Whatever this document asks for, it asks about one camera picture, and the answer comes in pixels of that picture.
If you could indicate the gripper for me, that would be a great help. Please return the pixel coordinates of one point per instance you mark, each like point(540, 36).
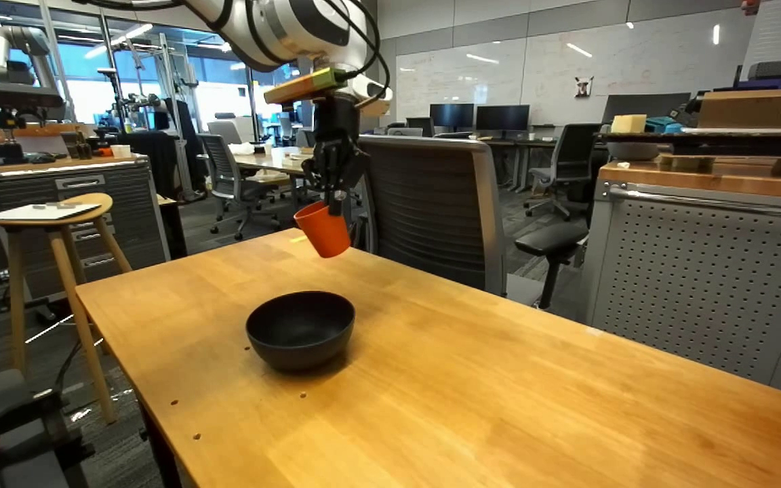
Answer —
point(336, 125)

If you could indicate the orange cup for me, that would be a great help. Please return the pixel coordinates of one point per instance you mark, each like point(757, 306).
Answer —
point(324, 230)

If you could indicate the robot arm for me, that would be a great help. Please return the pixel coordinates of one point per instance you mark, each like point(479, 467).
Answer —
point(275, 27)

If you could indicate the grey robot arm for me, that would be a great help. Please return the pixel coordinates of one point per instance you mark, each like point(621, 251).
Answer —
point(17, 47)

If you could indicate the wooden table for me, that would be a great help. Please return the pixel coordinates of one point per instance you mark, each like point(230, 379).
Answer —
point(272, 161)

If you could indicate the grey mesh office chair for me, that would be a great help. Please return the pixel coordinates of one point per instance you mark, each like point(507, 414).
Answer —
point(434, 210)

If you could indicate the row of monitors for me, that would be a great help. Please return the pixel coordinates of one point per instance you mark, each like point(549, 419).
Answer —
point(478, 116)

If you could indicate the black bowl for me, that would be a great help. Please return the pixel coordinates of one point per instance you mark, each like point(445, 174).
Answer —
point(299, 332)

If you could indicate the grey drawer cabinet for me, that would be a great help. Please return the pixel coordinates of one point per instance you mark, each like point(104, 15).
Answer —
point(112, 203)

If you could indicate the whiteboard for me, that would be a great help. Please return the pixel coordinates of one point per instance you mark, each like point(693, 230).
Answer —
point(539, 74)

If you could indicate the black office chair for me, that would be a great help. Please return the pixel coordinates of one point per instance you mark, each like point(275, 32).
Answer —
point(570, 159)

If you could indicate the small picture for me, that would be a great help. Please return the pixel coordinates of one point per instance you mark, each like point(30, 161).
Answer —
point(584, 87)

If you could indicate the wooden stool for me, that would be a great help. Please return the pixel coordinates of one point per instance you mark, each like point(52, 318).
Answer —
point(58, 257)

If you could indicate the yellow sponge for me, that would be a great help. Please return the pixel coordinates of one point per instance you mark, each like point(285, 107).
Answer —
point(628, 123)

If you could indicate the white sheet of paper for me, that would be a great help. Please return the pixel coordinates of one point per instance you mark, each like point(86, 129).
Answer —
point(38, 211)

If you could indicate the grey bowl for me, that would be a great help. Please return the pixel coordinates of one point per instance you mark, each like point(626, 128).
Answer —
point(633, 150)

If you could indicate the monitor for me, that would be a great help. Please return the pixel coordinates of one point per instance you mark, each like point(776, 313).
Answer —
point(645, 107)

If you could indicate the teal box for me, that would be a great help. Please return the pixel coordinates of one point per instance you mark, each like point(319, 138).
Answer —
point(665, 125)

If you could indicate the grey perforated cabinet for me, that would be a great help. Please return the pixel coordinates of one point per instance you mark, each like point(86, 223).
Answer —
point(689, 278)

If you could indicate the wooden board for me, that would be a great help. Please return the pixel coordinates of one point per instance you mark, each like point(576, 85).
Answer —
point(756, 108)

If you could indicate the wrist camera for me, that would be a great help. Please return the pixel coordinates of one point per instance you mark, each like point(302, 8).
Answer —
point(302, 86)

